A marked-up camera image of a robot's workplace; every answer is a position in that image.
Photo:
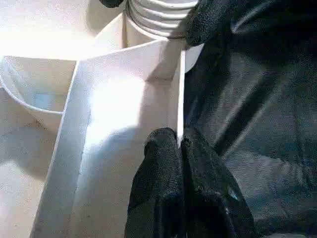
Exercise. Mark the white plastic table leg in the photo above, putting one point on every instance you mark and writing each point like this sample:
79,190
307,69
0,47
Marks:
158,17

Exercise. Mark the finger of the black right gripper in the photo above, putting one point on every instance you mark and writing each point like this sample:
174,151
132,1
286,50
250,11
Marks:
112,3
208,22

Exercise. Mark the white plastic table top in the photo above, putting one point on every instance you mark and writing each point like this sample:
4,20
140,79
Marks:
99,111

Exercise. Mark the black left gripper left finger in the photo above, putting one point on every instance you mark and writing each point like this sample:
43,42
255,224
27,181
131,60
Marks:
158,186

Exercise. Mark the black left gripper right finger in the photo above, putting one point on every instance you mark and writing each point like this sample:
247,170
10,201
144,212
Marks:
210,198

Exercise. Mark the black plastic mat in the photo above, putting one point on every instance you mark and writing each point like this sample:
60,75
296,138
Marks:
260,111

